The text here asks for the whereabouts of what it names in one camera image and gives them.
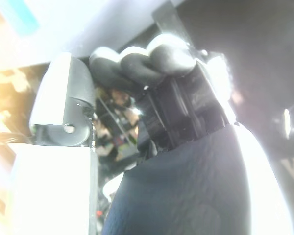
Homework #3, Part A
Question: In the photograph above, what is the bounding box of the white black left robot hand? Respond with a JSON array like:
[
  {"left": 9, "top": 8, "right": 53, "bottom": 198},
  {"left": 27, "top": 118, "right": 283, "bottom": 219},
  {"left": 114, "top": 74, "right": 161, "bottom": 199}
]
[{"left": 4, "top": 34, "right": 294, "bottom": 235}]

